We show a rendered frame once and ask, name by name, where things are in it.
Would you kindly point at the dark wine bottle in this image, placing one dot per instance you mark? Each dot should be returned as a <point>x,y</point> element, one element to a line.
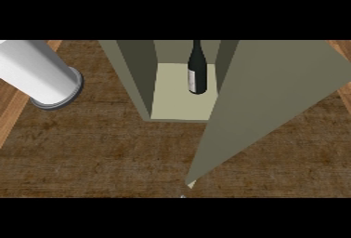
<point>197,68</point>

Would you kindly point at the olive grey cabinet door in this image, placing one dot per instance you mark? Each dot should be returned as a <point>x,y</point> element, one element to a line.
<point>265,93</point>

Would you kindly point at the white cylinder with grey base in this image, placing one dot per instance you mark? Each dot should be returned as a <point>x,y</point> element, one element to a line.
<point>36,71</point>

